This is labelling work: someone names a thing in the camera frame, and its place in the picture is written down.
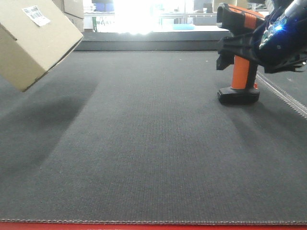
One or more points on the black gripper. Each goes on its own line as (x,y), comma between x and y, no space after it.
(280,44)

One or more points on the orange black barcode scanner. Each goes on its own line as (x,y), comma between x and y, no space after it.
(239,21)

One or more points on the small cardboard package box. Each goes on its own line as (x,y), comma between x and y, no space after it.
(35,36)

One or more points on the black conveyor belt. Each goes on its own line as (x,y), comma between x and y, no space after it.
(140,137)

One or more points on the red conveyor frame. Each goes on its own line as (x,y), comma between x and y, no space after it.
(88,226)

